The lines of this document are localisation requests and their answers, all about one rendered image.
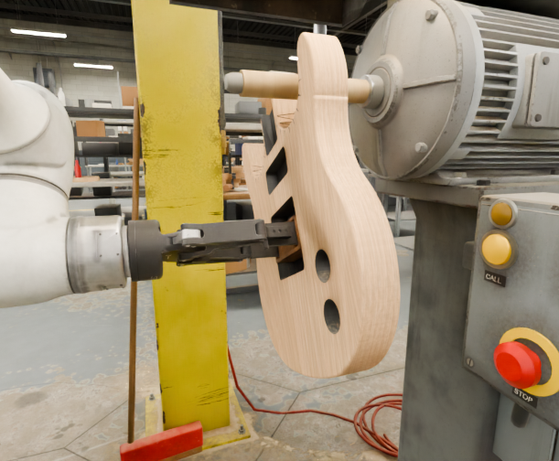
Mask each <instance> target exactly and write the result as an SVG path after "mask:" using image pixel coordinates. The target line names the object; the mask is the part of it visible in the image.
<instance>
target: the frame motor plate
mask: <svg viewBox="0 0 559 461"><path fill-rule="evenodd" d="M375 191H376V192H377V193H381V194H386V195H393V196H398V197H404V198H415V199H421V200H426V201H433V202H438V203H444V204H450V205H456V206H461V207H468V208H473V209H478V203H479V200H480V198H481V197H483V196H486V195H500V194H520V193H539V192H546V193H556V194H559V181H551V182H524V183H498V184H490V180H489V179H478V180H477V184H470V185H456V186H449V185H438V184H429V183H420V182H410V181H401V180H386V179H382V178H379V177H377V178H376V187H375Z"/></svg>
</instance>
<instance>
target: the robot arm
mask: <svg viewBox="0 0 559 461"><path fill-rule="evenodd" d="M73 169H74V138H73V130H72V126H71V122H70V118H69V116H68V114H67V112H66V110H65V108H64V106H63V105H62V103H61V102H60V101H59V99H58V98H57V97H56V96H55V95H54V94H53V93H52V92H50V91H49V90H47V89H46V88H44V87H42V86H40V85H38V84H36V83H33V82H29V81H25V80H10V79H9V78H8V77H7V76H6V75H5V73H4V72H3V71H2V70H1V69H0V308H7V307H16V306H30V305H34V304H40V303H45V302H48V301H50V300H53V299H56V298H58V297H61V296H64V295H73V294H87V293H88V292H97V291H104V290H105V289H106V290H109V289H114V288H122V289H124V288H125V287H126V284H127V277H131V279H132V282H139V281H148V280H157V279H160V278H162V276H163V262H167V263H169V262H171V263H177V266H178V267H183V266H186V265H193V264H206V263H232V262H238V263H240V262H242V261H243V259H245V260H247V259H249V258H251V259H258V258H269V257H279V251H278V246H286V245H297V244H298V243H297V237H296V227H295V222H294V221H293V222H276V223H264V220H263V219H258V220H236V221H225V222H213V223H183V224H181V225H180V230H177V232H172V233H167V234H162V233H161V228H160V223H159V221H158V220H128V226H124V220H123V218H122V217H121V216H118V215H114V216H91V217H83V216H77V217H70V214H69V196H70V189H71V186H72V179H73ZM255 232H256V233H255Z"/></svg>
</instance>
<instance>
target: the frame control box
mask: <svg viewBox="0 0 559 461"><path fill-rule="evenodd" d="M501 198H507V199H510V200H511V201H513V202H514V203H515V205H516V206H517V209H518V218H517V221H516V222H515V224H514V225H513V226H512V227H510V228H508V229H506V230H504V229H500V228H497V227H495V226H494V225H493V224H492V223H491V222H490V220H489V208H490V206H491V205H492V204H493V203H494V202H495V201H496V200H498V199H501ZM492 234H500V235H502V236H503V237H505V238H506V239H507V240H508V242H509V244H510V246H511V257H510V259H509V260H508V261H507V262H506V263H504V264H498V265H497V264H493V263H490V262H489V261H488V260H487V259H486V258H485V256H484V254H483V251H482V245H483V242H484V241H485V239H486V238H487V237H488V236H490V235H492ZM508 341H516V342H519V343H522V344H523V345H524V346H526V347H527V348H529V349H530V350H531V351H533V352H534V353H535V354H536V355H537V356H538V357H539V359H540V361H541V364H542V366H541V371H542V373H541V378H540V381H539V382H538V383H537V384H536V385H535V386H533V387H530V388H527V389H518V388H515V387H513V386H511V385H509V383H507V382H506V381H505V380H504V379H503V378H502V377H501V376H500V375H499V373H498V371H497V369H496V367H495V364H494V351H495V348H496V347H497V346H498V345H499V344H501V343H504V342H508ZM461 365H462V367H463V369H465V370H467V371H468V372H470V373H471V374H473V375H474V376H476V377H477V378H479V379H480V380H482V381H484V382H485V383H487V384H488V385H489V386H490V387H492V388H493V389H495V390H496V391H498V392H500V393H501V394H503V395H504V396H506V397H507V398H509V399H510V400H512V401H513V402H514V404H513V407H512V411H511V422H512V423H513V425H514V426H516V427H518V428H525V426H526V425H527V424H528V422H529V420H530V417H531V414H533V415H534V416H536V417H537V418H539V419H540V420H542V421H543V422H545V423H547V424H548V425H550V426H551V427H553V429H555V430H556V431H558V432H559V194H556V193H546V192H539V193H520V194H500V195H486V196H483V197H481V198H480V200H479V203H478V218H477V227H476V235H475V243H474V251H473V260H472V268H471V276H470V285H469V293H468V309H467V317H466V325H465V334H464V342H463V350H462V359H461Z"/></svg>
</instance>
